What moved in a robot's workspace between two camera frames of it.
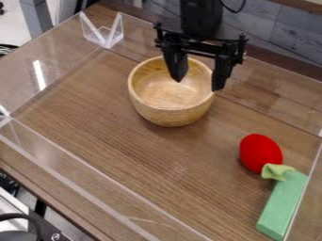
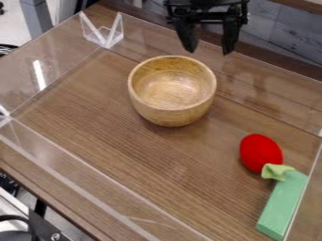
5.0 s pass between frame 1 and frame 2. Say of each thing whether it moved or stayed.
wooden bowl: stayed
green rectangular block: stayed
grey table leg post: stayed
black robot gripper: moved
